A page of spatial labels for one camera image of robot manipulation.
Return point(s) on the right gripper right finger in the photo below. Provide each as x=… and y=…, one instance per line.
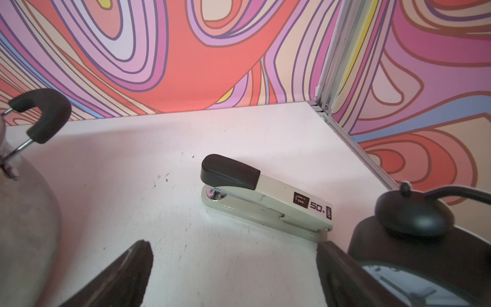
x=346, y=283

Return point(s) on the black white stapler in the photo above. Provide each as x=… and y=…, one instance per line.
x=243, y=191

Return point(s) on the black alarm clock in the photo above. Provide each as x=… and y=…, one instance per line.
x=413, y=248

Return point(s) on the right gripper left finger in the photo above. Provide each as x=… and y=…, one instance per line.
x=122, y=283

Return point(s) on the stainless steel pot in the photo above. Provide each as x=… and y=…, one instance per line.
x=30, y=212

